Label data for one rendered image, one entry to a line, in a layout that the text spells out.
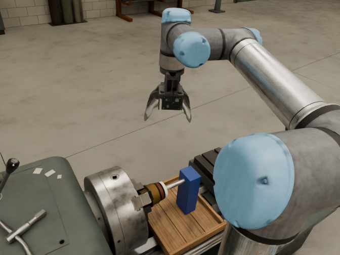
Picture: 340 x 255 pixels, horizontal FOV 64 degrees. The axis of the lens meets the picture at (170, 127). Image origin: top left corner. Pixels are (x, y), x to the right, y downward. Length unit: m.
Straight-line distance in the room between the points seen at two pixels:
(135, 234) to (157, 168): 1.86
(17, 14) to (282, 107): 7.19
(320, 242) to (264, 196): 2.35
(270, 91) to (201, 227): 0.88
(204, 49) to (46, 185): 0.66
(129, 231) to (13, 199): 0.37
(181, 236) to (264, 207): 0.95
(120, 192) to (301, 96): 0.66
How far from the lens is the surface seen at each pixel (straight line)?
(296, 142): 0.37
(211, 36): 0.67
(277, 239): 0.41
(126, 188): 0.96
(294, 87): 0.53
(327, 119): 0.47
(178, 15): 0.72
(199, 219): 1.33
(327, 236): 2.75
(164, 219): 1.31
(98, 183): 0.98
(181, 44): 0.62
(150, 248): 1.26
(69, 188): 0.97
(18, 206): 0.96
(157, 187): 1.12
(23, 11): 7.51
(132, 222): 0.96
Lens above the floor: 1.95
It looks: 35 degrees down
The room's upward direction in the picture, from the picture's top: 5 degrees clockwise
